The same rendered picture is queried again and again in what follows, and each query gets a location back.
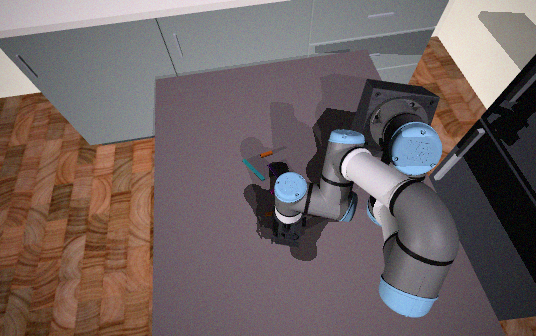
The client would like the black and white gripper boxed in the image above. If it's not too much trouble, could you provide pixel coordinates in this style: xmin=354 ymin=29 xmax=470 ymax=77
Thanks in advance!
xmin=271 ymin=205 xmax=306 ymax=248

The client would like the turquoise rod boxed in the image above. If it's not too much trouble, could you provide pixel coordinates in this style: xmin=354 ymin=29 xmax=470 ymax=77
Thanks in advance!
xmin=243 ymin=159 xmax=265 ymax=181

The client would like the purple rod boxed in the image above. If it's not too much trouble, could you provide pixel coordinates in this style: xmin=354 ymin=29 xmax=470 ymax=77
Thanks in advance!
xmin=268 ymin=164 xmax=279 ymax=178

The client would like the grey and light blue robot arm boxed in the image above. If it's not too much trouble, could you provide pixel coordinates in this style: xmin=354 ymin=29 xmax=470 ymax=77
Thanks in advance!
xmin=274 ymin=97 xmax=459 ymax=318

